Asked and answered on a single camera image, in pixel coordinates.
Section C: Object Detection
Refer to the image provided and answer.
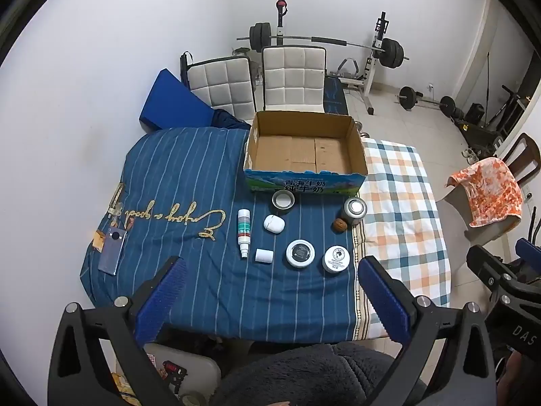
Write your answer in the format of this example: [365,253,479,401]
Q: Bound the white padded chair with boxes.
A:
[186,56,255,120]
[261,46,327,114]

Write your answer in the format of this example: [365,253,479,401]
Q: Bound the orange patterned towel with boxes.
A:
[449,157,524,228]

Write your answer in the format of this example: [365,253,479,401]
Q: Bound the silver metal can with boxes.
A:
[343,198,367,225]

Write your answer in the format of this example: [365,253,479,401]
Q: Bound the white cream jar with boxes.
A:
[322,245,351,273]

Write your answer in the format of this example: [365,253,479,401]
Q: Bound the blue cushion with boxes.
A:
[139,69,216,130]

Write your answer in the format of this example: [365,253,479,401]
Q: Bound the blue striped blanket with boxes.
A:
[80,127,368,341]

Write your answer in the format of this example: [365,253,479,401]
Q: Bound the dark blue cloth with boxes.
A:
[211,109,252,131]

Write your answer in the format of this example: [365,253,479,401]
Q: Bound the white spray bottle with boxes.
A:
[237,208,252,261]

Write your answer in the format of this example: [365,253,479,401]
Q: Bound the cardboard box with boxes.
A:
[244,111,368,194]

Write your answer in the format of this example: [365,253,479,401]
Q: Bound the wooden chair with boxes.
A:
[435,132,541,242]

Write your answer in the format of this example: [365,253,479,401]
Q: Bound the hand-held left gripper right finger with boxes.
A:
[357,256,497,406]

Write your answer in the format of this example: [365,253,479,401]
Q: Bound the short barbell with black plates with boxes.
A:
[397,86,457,116]

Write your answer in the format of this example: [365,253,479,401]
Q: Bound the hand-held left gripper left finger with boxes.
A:
[47,256,189,406]

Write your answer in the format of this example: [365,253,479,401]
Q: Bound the white weight bench rack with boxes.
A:
[323,12,392,116]

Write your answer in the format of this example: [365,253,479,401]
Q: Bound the plaid blanket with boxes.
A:
[353,137,452,339]

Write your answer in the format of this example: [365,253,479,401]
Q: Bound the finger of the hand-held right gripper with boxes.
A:
[515,237,541,282]
[466,244,523,295]

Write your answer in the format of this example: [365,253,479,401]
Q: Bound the purple smartphone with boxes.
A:
[97,227,127,275]

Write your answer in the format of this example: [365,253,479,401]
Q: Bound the tape roll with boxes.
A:
[272,190,295,211]

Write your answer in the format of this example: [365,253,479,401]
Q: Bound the clear plastic object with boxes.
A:
[108,183,126,221]

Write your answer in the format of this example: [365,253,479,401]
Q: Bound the person's dark fleece clothing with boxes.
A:
[209,342,427,406]

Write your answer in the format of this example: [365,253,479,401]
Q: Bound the white plastic stool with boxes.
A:
[144,342,221,406]

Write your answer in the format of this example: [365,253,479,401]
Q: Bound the white jar with black lid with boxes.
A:
[285,239,316,268]

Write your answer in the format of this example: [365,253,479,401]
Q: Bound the long barbell with black plates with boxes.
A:
[237,22,410,69]

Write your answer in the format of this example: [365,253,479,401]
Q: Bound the black glue gun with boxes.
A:
[163,360,187,390]

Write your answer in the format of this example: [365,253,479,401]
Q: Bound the white earbud case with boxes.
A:
[263,214,285,234]

